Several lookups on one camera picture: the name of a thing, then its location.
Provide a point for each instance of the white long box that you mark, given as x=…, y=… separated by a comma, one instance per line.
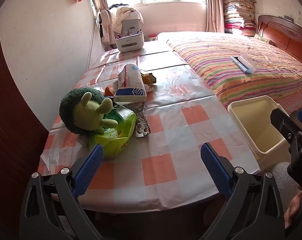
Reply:
x=248, y=62

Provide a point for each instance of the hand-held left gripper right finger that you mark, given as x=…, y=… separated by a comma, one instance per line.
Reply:
x=216, y=170

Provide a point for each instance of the silver foil blister pack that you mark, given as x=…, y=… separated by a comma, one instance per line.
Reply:
x=142, y=125

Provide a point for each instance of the wooden headboard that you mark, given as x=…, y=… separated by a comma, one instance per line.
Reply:
x=278, y=33

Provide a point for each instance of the floral pillow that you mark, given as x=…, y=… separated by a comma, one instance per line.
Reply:
x=262, y=38

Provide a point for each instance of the small red stool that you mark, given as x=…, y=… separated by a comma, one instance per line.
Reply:
x=153, y=35

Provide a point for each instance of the stack of folded quilts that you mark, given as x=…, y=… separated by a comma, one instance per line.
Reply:
x=238, y=12

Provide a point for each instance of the white desktop organizer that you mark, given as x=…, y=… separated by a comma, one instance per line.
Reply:
x=128, y=45

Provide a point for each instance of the striped bed sheet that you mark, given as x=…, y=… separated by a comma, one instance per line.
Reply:
x=203, y=52

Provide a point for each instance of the white blue medicine box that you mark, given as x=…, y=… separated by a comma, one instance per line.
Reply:
x=131, y=92

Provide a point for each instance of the green plastic snack bag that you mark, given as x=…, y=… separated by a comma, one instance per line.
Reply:
x=116, y=137

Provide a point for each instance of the yellow brown snack wrapper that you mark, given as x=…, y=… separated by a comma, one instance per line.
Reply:
x=148, y=78

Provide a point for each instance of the green plush toy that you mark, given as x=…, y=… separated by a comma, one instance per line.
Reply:
x=76, y=110

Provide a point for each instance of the grey item on headboard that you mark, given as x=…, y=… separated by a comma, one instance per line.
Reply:
x=288, y=18

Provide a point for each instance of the dark garment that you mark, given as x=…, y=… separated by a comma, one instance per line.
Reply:
x=117, y=5

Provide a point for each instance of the orange white checked tablecloth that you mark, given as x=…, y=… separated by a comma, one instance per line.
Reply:
x=166, y=135

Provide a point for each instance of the person's right hand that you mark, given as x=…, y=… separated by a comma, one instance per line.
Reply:
x=292, y=206

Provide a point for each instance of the floral cloth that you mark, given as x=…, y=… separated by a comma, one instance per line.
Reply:
x=121, y=15

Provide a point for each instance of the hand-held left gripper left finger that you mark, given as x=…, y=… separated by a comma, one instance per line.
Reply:
x=89, y=170

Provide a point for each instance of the white floor appliance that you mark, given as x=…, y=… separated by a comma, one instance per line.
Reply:
x=132, y=23

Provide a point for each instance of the cream plastic bin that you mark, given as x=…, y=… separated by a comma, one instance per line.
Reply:
x=253, y=125

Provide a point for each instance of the orange peel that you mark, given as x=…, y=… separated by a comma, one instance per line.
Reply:
x=108, y=91

